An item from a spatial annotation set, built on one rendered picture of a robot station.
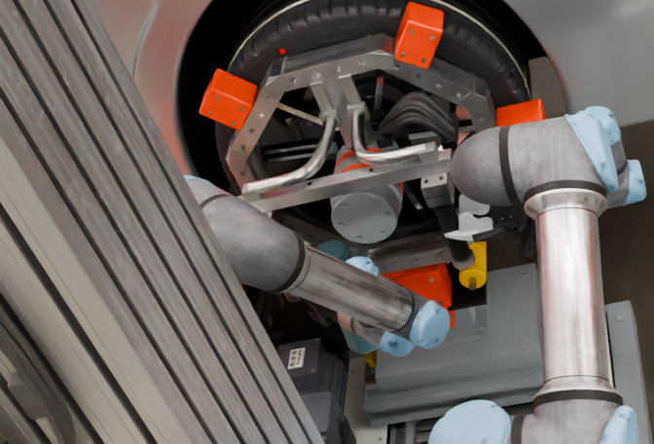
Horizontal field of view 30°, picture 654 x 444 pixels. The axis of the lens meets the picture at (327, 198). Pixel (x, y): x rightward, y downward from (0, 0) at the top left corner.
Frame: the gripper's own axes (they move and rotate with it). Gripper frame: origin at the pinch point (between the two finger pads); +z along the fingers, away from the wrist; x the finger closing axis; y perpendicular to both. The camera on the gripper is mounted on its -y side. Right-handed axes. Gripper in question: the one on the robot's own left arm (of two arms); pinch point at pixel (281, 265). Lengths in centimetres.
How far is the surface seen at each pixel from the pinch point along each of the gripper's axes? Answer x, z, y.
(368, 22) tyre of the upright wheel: 40.3, 1.2, -28.2
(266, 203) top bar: 3.3, -0.3, -13.7
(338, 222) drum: 12.7, -4.4, -1.8
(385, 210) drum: 19.4, -11.5, -1.8
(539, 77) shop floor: 145, 91, 91
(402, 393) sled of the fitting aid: 16, 17, 69
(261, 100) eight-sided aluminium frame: 17.9, 12.5, -23.4
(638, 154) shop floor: 126, 35, 90
